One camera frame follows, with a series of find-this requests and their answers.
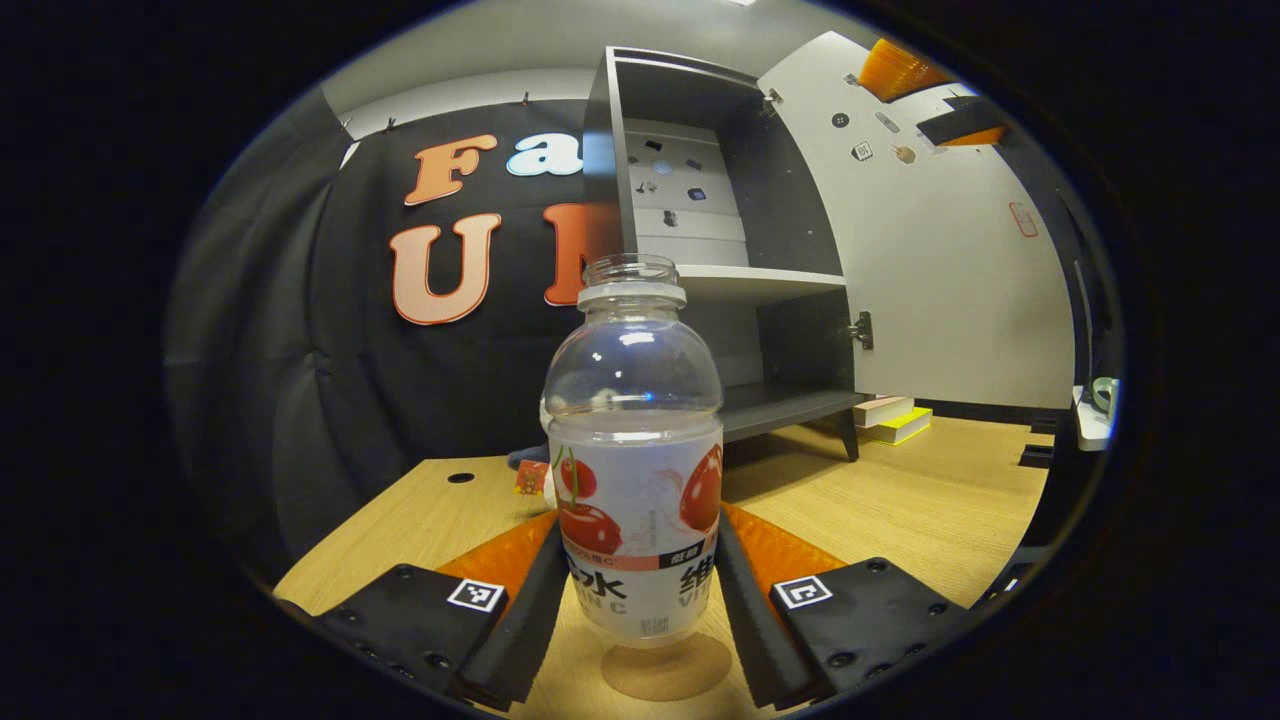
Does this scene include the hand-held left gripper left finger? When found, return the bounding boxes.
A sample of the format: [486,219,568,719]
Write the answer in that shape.
[310,510,571,711]

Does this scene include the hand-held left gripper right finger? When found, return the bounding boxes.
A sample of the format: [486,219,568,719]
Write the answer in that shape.
[715,500,976,706]

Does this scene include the round brown coaster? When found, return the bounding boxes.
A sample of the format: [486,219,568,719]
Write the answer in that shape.
[600,632,733,703]

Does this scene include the white cabinet door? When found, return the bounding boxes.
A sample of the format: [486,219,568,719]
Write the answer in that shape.
[757,30,1076,409]

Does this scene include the grey cabinet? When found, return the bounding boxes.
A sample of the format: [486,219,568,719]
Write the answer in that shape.
[583,45,876,463]

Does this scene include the clear bottle with cherry label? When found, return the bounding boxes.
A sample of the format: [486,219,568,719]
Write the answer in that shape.
[540,253,724,643]

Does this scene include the brown cover book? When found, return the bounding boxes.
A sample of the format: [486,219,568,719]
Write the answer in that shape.
[853,396,916,428]

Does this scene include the black backdrop cloth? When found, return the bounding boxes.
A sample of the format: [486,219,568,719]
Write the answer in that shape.
[165,85,1123,586]

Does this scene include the white side table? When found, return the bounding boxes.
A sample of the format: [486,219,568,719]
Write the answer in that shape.
[1073,385,1116,452]

